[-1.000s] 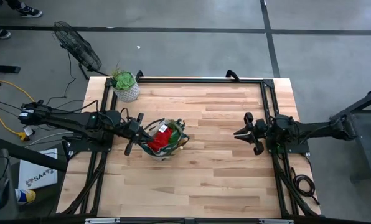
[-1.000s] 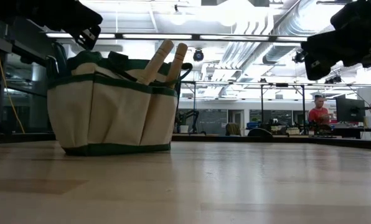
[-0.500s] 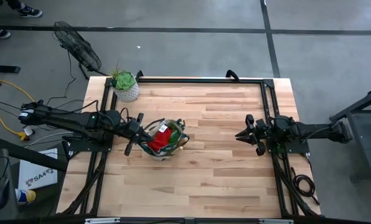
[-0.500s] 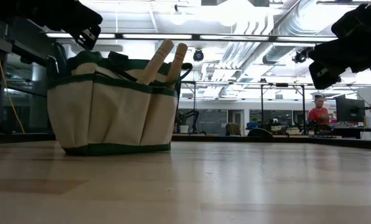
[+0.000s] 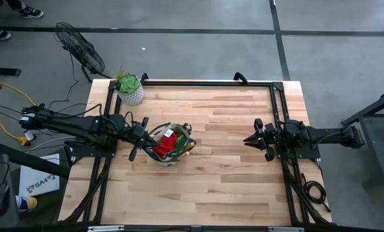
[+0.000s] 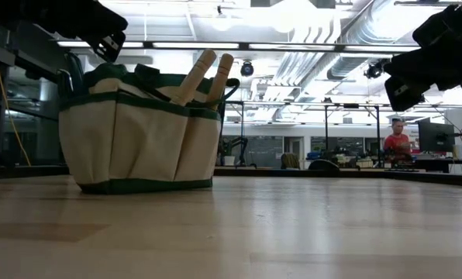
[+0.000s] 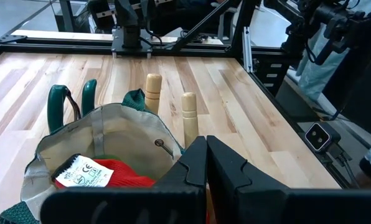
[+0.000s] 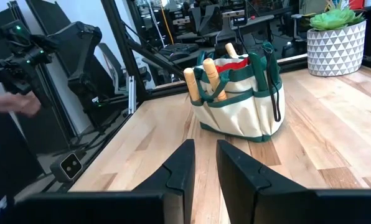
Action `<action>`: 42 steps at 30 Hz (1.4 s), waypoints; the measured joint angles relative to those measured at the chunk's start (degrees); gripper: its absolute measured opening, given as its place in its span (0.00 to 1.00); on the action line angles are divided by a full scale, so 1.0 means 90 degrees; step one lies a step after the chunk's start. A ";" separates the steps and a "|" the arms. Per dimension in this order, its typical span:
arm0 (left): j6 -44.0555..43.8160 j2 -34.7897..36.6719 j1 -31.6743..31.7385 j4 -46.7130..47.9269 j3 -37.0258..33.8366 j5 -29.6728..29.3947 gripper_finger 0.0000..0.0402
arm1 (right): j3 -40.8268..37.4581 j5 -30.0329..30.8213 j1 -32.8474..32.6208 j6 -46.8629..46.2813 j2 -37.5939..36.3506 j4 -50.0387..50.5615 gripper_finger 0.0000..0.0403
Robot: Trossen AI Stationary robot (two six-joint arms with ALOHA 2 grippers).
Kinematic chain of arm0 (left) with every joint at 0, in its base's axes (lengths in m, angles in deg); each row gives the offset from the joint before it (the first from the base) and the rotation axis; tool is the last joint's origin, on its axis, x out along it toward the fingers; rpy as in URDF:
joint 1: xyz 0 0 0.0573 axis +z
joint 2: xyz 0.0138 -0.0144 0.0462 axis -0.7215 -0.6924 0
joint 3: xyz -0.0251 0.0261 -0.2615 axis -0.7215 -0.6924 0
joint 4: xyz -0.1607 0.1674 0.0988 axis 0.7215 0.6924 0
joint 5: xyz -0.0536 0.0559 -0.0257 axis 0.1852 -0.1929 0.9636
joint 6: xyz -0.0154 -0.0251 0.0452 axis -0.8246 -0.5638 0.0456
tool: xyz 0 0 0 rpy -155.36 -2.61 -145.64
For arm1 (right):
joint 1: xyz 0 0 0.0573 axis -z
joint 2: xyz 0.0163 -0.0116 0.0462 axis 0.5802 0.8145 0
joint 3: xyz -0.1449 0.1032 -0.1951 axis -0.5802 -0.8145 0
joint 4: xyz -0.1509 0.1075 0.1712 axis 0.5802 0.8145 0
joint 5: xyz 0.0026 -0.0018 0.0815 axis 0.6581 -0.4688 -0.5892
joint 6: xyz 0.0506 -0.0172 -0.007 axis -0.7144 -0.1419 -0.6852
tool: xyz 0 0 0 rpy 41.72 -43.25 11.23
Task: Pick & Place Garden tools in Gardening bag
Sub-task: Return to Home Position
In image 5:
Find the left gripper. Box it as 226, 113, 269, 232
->
122, 116, 160, 162

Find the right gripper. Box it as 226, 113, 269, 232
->
243, 118, 280, 162

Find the red gardening glove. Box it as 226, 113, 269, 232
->
152, 128, 180, 158

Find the beige green gardening bag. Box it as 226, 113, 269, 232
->
144, 121, 197, 168

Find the succulent in white patterned pot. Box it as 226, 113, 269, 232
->
114, 66, 146, 106

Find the white box with logo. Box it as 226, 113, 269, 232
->
17, 153, 61, 197

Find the black metal stand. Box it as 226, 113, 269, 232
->
340, 88, 384, 188

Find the black floor fan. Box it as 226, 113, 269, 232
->
53, 21, 106, 83

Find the black desk beam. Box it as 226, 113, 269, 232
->
0, 140, 71, 179

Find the blue yellow object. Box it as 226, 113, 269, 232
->
16, 195, 38, 213

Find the black floor bar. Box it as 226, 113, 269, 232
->
0, 67, 22, 77

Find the black aluminium table frame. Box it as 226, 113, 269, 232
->
62, 79, 333, 226

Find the coiled black cable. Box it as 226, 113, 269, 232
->
300, 172, 332, 213

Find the silver metal bracket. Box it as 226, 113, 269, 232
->
88, 225, 125, 232
268, 226, 305, 232

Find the black fan power cable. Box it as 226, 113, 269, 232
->
46, 53, 80, 109

